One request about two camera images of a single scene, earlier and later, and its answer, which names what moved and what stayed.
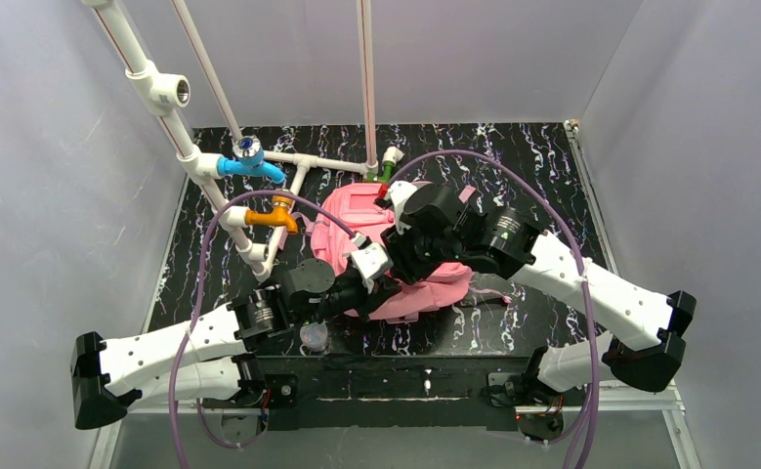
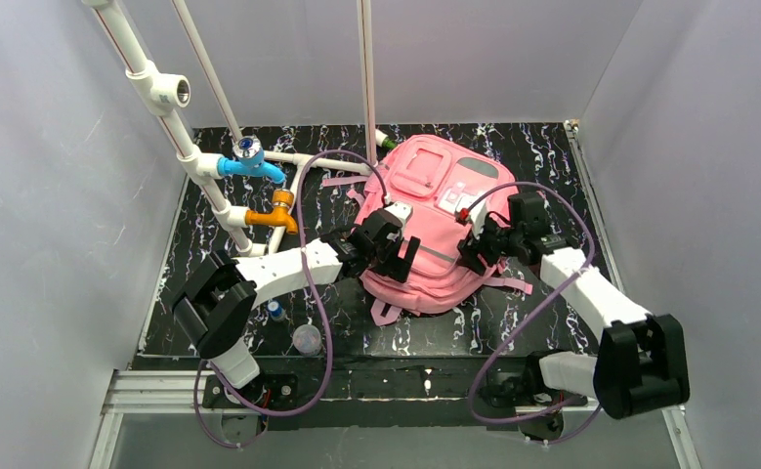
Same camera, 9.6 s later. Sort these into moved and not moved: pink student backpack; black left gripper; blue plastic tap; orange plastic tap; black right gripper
Moved: black right gripper; pink student backpack; black left gripper
Not moved: orange plastic tap; blue plastic tap
